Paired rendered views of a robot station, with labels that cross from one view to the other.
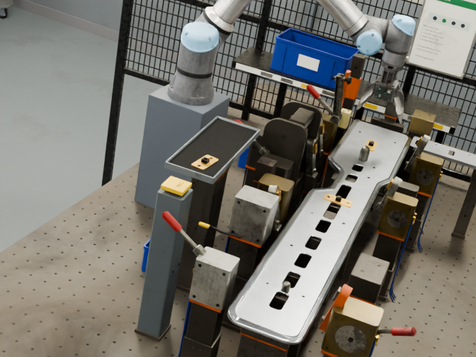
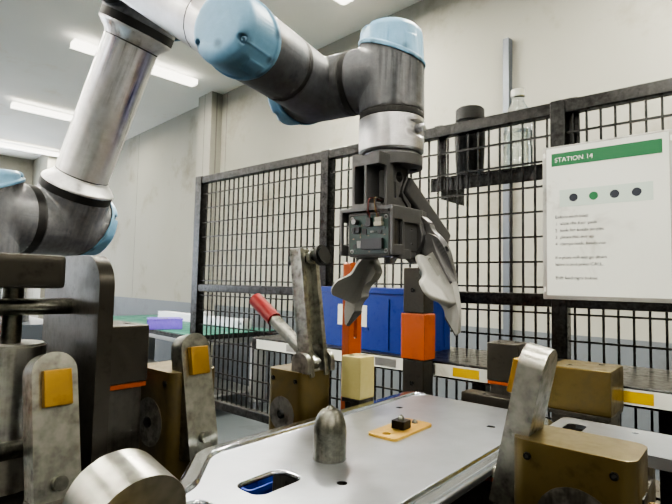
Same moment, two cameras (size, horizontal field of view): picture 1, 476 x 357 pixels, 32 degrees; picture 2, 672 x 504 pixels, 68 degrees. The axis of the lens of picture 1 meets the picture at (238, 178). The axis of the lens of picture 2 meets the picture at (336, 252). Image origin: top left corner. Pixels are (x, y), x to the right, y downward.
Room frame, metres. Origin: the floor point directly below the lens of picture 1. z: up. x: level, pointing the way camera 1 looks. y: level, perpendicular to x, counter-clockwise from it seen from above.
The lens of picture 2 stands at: (2.09, -0.60, 1.17)
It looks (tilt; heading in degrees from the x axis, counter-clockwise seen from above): 4 degrees up; 25
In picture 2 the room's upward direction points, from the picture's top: 1 degrees clockwise
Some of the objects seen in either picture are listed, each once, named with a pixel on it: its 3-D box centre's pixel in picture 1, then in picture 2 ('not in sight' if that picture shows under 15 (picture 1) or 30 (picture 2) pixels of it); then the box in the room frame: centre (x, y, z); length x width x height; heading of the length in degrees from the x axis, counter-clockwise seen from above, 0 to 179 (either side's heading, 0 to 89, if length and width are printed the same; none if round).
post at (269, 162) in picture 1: (254, 219); not in sight; (2.16, -0.07, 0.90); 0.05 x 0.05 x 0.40; 75
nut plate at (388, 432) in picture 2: (371, 144); (401, 425); (2.65, -0.43, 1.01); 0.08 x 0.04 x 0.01; 166
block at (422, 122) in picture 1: (411, 158); (586, 495); (2.88, -0.62, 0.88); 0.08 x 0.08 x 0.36; 75
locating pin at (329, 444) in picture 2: (364, 154); (329, 439); (2.53, -0.39, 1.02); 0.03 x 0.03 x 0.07
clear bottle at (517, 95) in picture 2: not in sight; (517, 132); (3.30, -0.50, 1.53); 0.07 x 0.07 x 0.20
